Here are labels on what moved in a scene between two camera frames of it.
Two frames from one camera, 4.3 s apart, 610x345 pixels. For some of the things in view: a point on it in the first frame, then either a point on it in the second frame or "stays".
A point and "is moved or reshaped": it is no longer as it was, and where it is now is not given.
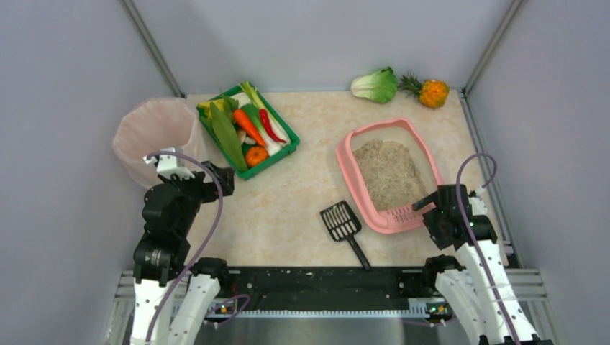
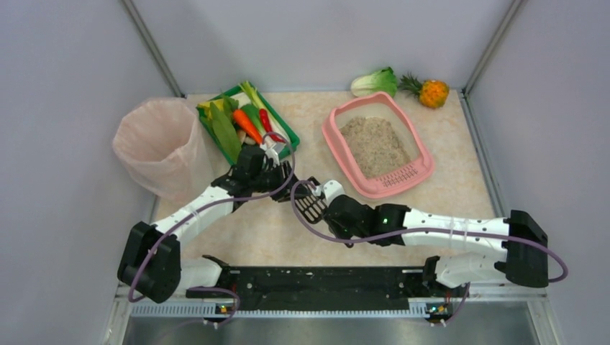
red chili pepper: x=264 y=118 stays
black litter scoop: x=341 y=223 is moved or reshaped
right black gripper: x=429 y=205 → x=325 y=205
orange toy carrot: x=241 y=118 stays
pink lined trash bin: x=154 y=125 stays
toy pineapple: x=431 y=93 stays
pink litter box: x=385 y=168 is moved or reshaped
